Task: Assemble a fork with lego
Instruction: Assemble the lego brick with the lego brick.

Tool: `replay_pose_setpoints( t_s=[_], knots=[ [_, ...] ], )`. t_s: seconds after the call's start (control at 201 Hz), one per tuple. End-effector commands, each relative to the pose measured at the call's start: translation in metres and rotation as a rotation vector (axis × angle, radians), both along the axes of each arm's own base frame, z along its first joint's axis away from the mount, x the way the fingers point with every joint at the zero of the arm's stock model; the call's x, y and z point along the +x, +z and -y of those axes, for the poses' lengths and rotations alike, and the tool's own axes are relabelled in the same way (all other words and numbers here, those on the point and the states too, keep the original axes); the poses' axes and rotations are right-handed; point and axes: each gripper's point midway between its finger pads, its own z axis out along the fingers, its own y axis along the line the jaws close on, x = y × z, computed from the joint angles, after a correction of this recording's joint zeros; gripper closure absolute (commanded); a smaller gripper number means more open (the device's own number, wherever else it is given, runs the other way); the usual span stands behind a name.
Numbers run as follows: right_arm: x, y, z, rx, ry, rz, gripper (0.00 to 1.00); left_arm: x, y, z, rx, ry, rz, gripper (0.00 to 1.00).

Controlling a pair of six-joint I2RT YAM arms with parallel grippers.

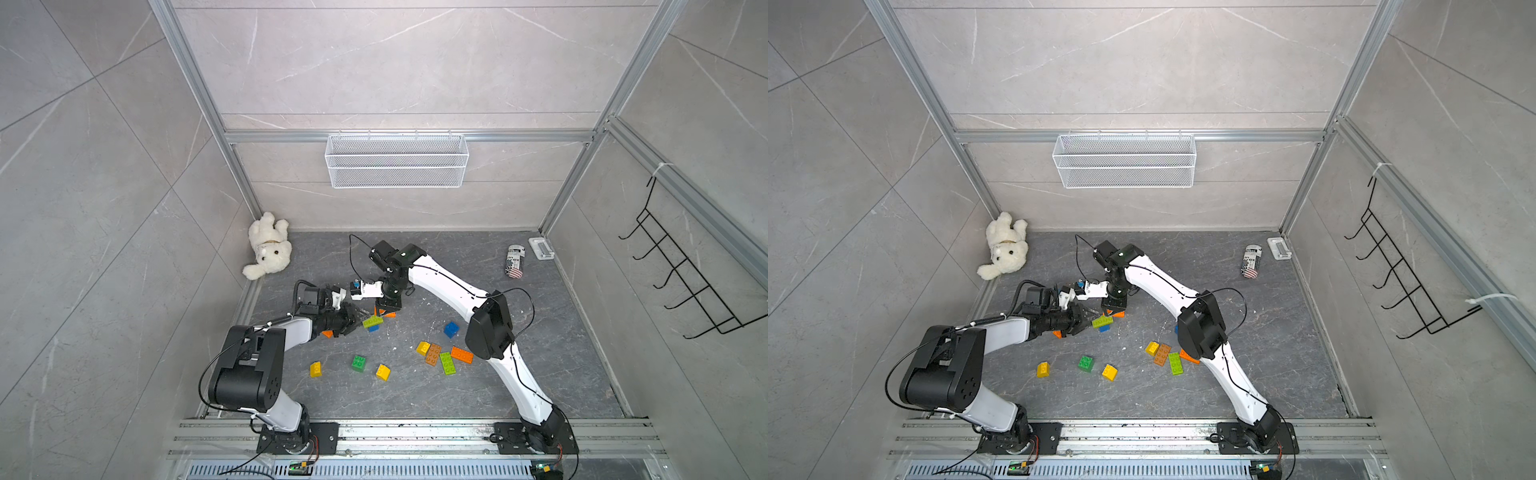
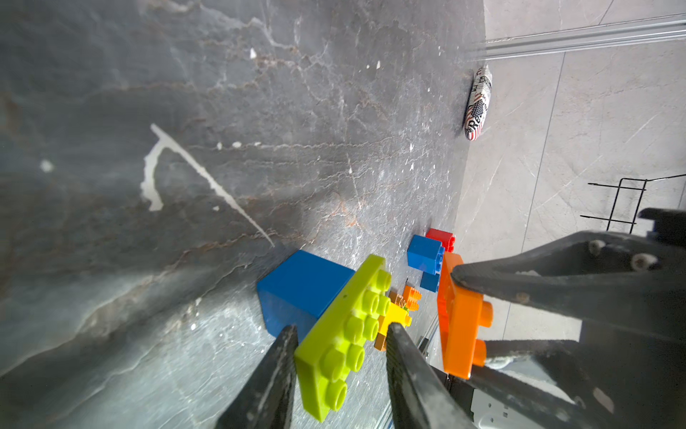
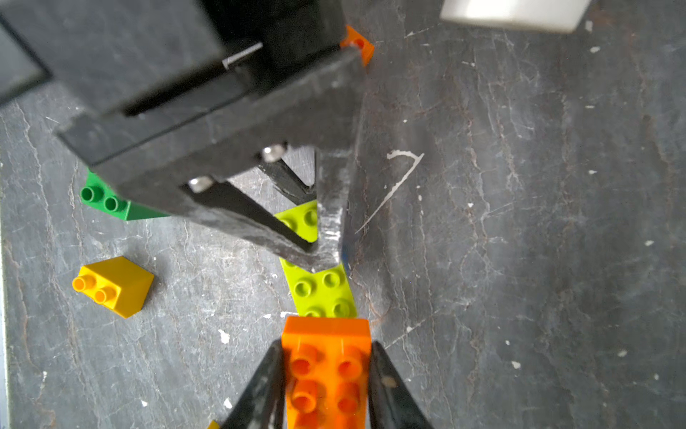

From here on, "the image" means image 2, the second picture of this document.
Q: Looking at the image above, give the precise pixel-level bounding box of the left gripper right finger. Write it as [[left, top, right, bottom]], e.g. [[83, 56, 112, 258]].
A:
[[386, 323, 475, 428]]

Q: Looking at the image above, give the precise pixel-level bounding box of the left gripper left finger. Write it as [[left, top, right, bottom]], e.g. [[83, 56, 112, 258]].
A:
[[215, 325, 298, 428]]

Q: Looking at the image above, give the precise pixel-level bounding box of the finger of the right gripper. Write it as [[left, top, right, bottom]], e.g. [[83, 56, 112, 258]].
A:
[[467, 340, 616, 428], [451, 232, 685, 343]]

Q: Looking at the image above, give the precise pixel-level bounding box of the lime green lego plate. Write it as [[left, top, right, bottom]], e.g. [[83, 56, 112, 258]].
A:
[[294, 255, 391, 423]]

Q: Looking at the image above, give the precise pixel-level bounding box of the orange lego plate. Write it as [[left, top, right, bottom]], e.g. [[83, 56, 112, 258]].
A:
[[437, 253, 493, 380], [403, 285, 422, 312]]

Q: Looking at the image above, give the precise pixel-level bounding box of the blue lego block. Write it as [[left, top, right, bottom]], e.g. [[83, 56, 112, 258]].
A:
[[257, 250, 355, 341]]

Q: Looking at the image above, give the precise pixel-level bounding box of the yellow lego brick right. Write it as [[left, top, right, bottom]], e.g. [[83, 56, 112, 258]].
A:
[[378, 303, 412, 336]]

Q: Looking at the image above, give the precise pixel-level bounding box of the brown lego plate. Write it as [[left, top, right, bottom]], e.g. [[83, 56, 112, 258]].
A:
[[374, 291, 412, 351]]

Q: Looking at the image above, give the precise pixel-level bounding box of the small blue lego brick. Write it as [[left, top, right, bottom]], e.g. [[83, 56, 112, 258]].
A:
[[407, 235, 445, 292]]

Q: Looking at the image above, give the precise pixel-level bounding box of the red lego brick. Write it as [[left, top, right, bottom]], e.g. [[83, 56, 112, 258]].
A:
[[426, 228, 456, 253]]

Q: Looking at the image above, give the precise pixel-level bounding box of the flag pattern can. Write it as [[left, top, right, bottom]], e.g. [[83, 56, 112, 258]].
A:
[[464, 64, 492, 141]]

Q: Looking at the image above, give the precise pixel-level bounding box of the black wire hook rack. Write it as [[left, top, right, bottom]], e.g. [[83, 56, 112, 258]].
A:
[[580, 173, 685, 233]]

